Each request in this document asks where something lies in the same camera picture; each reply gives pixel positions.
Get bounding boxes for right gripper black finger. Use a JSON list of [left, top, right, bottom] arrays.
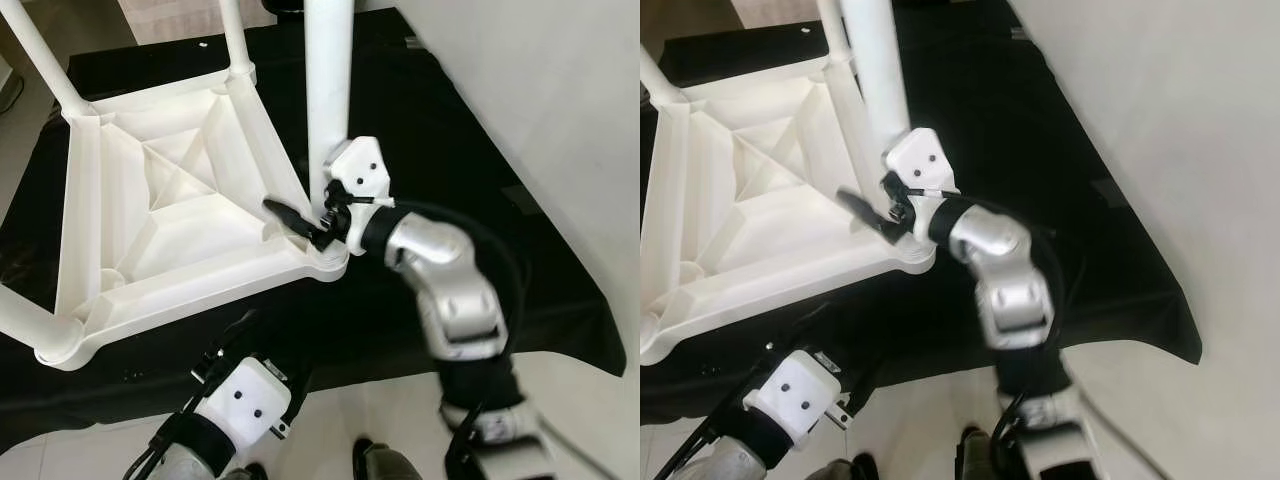
[[836, 190, 896, 241], [263, 198, 321, 241]]

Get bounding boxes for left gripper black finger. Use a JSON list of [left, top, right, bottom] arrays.
[[770, 300, 831, 353], [205, 308, 263, 376]]

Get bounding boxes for white plastic table top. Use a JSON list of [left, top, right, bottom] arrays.
[[640, 55, 936, 366], [35, 68, 351, 371]]

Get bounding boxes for dark right robot foot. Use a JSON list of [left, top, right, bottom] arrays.
[[352, 437, 426, 480], [955, 425, 1001, 480]]

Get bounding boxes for black tablecloth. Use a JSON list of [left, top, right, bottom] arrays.
[[640, 0, 1204, 426], [0, 8, 628, 453]]

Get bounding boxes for beige patterned low table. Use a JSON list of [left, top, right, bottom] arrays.
[[730, 0, 831, 29], [118, 0, 269, 43]]

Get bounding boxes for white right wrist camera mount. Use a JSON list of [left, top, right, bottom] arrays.
[[326, 136, 391, 211], [884, 127, 959, 201]]

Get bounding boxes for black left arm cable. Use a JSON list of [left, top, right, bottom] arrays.
[[655, 345, 791, 480], [120, 350, 226, 480]]

